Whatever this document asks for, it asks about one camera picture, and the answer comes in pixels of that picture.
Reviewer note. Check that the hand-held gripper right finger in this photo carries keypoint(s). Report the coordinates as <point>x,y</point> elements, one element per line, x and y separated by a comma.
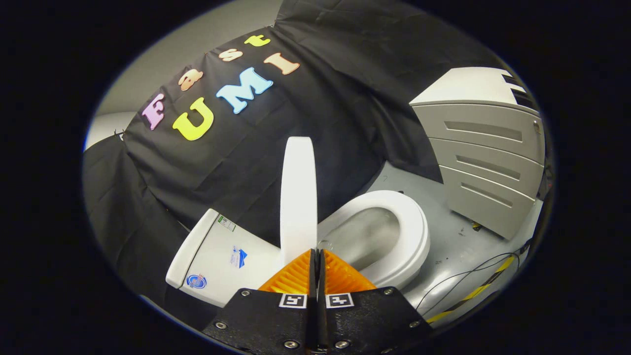
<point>365,320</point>

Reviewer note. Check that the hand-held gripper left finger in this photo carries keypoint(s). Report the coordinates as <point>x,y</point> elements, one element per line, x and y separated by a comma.
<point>276,320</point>

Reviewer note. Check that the white toilet lid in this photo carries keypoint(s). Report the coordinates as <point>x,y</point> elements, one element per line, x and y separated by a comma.
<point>298,197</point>

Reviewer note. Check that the white toilet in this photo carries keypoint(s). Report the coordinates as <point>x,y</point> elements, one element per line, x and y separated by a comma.
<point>217,256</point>

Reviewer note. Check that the yellow black hazard tape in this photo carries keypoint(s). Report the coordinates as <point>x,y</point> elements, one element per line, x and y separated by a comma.
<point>473,293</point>

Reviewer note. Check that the white drawer cabinet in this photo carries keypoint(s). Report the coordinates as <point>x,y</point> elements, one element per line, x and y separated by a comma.
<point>488,148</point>

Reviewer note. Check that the black backdrop cloth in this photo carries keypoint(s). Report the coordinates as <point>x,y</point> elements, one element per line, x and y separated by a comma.
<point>320,108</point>

